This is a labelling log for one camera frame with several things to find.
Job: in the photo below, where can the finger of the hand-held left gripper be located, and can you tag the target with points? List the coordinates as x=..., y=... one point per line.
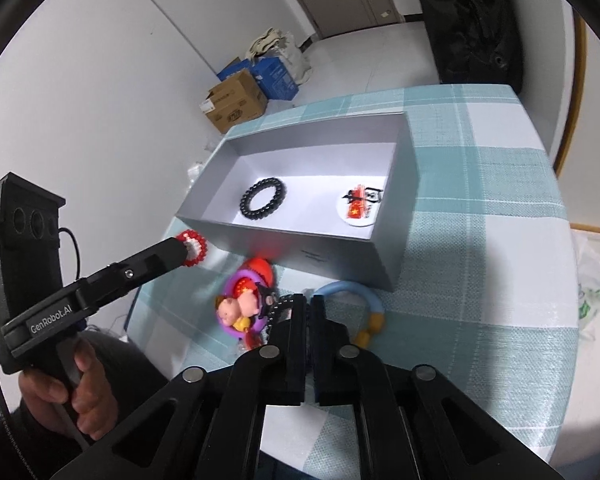
x=145, y=267

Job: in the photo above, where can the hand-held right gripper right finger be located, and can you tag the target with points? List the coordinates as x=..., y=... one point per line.
x=320, y=340

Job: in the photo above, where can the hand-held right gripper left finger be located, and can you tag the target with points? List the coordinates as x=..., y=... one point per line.
x=290, y=340

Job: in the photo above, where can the black cartoon figure charm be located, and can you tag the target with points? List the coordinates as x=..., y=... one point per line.
x=266, y=296

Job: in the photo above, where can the small clear red-capped items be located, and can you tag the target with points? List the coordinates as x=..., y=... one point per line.
x=202, y=247

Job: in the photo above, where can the pink pig figurine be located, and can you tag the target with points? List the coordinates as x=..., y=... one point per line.
x=232, y=312

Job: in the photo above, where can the red round badge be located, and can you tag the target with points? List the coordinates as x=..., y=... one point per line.
x=260, y=270

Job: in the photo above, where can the grey cardboard box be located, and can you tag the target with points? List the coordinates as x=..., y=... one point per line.
x=280, y=245

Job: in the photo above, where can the person's left forearm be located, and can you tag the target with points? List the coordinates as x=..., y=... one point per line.
x=25, y=450

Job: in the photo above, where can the person's left hand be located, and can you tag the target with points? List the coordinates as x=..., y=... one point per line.
x=97, y=400

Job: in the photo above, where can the red tassel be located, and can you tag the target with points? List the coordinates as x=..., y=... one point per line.
x=252, y=342

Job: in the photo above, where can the white round badge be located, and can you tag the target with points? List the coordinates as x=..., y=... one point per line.
x=357, y=210

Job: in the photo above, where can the teal checkered tablecloth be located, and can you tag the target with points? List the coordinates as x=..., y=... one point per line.
x=480, y=260

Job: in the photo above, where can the brown cardboard box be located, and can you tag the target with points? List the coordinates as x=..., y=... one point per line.
x=235, y=102

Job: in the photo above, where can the blue shopping bag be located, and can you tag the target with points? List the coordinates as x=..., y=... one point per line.
x=275, y=77

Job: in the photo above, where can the white tote bag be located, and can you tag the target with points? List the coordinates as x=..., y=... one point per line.
x=287, y=52

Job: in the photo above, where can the white plastic bag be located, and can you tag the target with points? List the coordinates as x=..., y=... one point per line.
x=597, y=285

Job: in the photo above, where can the black backpack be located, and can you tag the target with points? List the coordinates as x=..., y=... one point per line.
x=470, y=20

